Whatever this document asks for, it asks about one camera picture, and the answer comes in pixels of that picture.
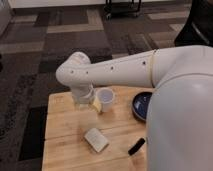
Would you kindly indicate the dark blue bowl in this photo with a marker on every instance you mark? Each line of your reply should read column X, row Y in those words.
column 140, row 105

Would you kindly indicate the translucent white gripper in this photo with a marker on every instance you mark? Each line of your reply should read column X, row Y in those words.
column 86, row 97

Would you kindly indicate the white rectangular sponge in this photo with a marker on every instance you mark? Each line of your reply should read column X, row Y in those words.
column 96, row 139

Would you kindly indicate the black office chair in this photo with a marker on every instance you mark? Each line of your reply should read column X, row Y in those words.
column 198, row 29

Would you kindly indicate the white ceramic cup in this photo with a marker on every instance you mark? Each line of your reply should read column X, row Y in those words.
column 106, row 98

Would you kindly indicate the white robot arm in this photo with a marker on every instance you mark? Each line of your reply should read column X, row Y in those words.
column 179, row 120

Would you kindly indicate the black wheeled cart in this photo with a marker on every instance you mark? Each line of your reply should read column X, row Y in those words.
column 122, row 8

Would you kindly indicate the black eraser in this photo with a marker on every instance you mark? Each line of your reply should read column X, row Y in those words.
column 136, row 147

